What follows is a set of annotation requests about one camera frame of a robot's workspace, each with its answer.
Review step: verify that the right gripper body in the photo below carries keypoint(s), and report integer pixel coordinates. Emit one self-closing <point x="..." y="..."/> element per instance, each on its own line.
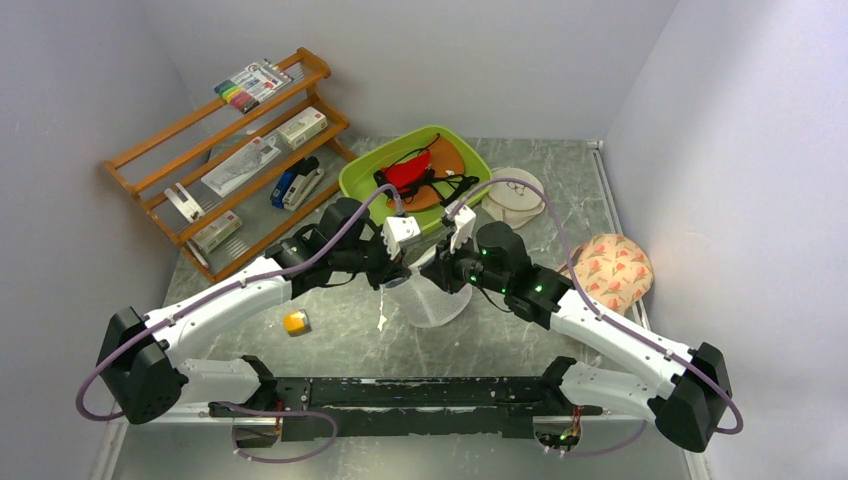
<point x="463" y="266"/>

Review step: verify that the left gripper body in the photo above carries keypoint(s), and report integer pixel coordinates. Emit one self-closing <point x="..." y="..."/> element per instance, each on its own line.
<point x="381" y="271"/>

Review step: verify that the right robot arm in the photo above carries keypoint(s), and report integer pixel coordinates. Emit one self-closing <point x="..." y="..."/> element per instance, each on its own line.
<point x="683" y="391"/>

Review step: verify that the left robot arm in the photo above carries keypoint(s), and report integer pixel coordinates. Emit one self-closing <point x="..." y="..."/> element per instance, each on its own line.
<point x="147" y="361"/>

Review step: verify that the beige embroidered bag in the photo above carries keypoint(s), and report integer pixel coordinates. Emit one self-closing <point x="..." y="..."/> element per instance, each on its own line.
<point x="512" y="202"/>

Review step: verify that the red black bra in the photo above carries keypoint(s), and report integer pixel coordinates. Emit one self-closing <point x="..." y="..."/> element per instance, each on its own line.
<point x="407" y="175"/>

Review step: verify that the orange brown bra pad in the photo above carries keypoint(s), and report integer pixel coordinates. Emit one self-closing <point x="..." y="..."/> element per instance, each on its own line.
<point x="447" y="162"/>

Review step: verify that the yellow white small block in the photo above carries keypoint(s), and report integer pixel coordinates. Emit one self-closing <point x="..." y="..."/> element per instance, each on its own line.
<point x="297" y="323"/>

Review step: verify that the blue black stapler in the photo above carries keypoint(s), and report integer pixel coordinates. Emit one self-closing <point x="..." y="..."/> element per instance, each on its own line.
<point x="296" y="184"/>

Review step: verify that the floral pink pouch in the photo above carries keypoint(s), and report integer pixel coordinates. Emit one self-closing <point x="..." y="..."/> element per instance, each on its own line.
<point x="613" y="270"/>

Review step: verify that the white small box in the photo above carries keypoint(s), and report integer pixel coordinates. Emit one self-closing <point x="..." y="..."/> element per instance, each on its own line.
<point x="302" y="127"/>

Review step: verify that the red white flat box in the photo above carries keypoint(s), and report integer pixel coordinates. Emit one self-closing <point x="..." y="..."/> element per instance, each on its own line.
<point x="215" y="233"/>

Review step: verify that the white packaged item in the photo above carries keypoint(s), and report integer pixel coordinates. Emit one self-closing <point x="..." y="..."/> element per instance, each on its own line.
<point x="241" y="166"/>

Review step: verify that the wooden shelf rack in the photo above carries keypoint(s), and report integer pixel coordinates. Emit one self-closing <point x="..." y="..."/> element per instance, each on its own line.
<point x="263" y="224"/>

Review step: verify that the colored marker pack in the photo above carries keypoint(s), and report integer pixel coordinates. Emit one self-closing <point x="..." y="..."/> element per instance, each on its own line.
<point x="251" y="86"/>

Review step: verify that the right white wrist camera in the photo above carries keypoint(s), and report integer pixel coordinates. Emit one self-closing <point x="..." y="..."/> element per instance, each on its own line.
<point x="461" y="220"/>

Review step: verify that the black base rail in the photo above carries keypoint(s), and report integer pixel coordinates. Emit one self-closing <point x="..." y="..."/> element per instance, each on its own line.
<point x="303" y="409"/>

